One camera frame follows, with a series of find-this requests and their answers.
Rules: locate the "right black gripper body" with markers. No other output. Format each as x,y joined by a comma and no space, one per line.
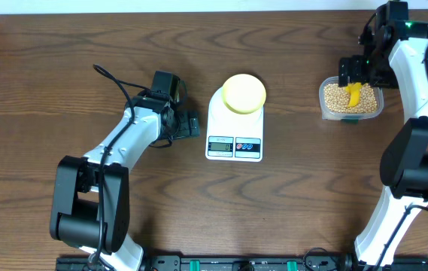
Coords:
380,72

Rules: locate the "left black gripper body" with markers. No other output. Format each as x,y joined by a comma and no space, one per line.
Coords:
174,129

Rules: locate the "yellow measuring scoop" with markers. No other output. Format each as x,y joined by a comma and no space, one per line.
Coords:
354,91

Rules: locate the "pale yellow bowl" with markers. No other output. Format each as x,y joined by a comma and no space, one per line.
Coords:
243,94

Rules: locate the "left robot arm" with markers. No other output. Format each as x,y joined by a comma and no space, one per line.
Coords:
91,193

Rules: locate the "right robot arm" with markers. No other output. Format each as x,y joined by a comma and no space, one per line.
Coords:
395,56

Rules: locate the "white digital kitchen scale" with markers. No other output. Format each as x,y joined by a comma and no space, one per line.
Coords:
231,136

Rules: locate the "soybeans in container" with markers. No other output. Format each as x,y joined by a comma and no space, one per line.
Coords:
337,100

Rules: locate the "clear plastic container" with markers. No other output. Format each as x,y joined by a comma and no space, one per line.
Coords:
331,115

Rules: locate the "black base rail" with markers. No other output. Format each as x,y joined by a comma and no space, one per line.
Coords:
313,262

